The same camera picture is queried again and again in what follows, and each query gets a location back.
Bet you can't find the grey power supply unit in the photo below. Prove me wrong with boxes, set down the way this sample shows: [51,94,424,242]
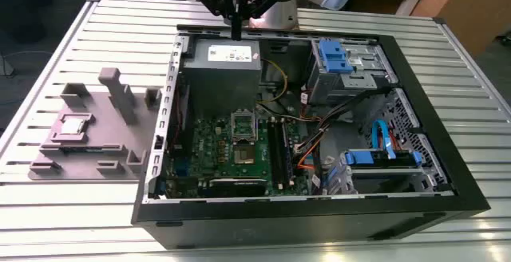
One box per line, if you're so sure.
[177,38,263,122]

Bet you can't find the silver topped CPU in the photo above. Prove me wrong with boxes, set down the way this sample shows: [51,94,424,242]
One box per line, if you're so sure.
[59,118,85,133]

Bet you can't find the black CPU socket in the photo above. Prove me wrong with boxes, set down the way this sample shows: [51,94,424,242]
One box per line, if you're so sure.
[229,141,259,167]

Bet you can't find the orange data wire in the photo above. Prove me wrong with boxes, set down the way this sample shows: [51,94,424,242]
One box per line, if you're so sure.
[297,136,323,172]

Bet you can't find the thin multicoloured wire bundle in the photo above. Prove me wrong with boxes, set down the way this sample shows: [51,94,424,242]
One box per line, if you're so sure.
[279,112,323,123]

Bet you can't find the green motherboard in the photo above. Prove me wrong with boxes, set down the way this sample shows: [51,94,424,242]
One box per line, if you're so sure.
[164,114,311,199]

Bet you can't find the silver metal disk bay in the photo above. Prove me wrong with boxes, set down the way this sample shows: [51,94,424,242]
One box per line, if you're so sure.
[337,151,439,196]

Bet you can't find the hard disk in blue carrier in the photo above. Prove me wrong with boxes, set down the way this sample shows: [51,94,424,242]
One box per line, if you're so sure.
[343,150,424,169]

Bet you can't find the blue plastic drive latch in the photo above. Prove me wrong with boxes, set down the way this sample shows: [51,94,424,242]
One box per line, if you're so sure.
[317,39,356,74]

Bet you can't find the red orange disk wires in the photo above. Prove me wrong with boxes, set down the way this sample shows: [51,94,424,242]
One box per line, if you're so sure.
[389,132,404,152]

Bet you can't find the silver metal drive cage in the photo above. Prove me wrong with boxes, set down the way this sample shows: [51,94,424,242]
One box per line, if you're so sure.
[307,36,400,105]

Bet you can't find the yellow wire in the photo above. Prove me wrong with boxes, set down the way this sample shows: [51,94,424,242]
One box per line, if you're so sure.
[256,58,289,105]

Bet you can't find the black RAM slot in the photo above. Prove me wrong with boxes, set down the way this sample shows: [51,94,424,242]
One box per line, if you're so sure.
[279,117,295,186]
[273,117,289,187]
[267,117,283,188]

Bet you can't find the red black twisted wire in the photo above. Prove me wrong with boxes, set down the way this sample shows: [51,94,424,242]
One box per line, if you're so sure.
[169,102,184,157]

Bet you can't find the black graphics card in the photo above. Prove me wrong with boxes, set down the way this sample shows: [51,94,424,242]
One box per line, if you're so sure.
[197,177,269,199]

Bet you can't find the wooden cabinet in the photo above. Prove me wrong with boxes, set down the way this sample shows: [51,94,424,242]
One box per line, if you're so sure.
[411,0,511,58]

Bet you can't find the blue flat data wire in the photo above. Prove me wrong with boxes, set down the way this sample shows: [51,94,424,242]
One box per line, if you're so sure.
[371,118,399,160]

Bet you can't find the blue expansion slot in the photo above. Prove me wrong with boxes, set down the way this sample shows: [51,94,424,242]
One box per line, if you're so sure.
[175,159,191,176]

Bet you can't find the RAM stick with label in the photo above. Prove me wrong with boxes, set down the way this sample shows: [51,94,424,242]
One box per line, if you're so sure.
[59,146,108,154]

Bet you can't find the grey parts rack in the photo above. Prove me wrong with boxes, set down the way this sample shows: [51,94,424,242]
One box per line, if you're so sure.
[28,67,168,182]

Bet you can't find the black office chair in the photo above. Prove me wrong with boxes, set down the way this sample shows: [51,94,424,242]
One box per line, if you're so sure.
[0,0,55,44]

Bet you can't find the black PC case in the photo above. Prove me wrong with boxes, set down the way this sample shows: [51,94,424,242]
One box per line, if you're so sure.
[131,24,491,250]

